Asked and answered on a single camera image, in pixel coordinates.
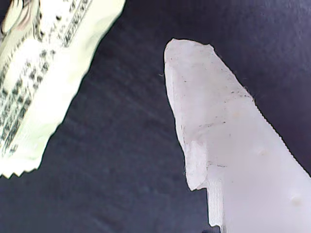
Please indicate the yellow-green printed snack bar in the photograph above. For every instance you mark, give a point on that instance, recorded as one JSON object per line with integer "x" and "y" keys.
{"x": 48, "y": 72}

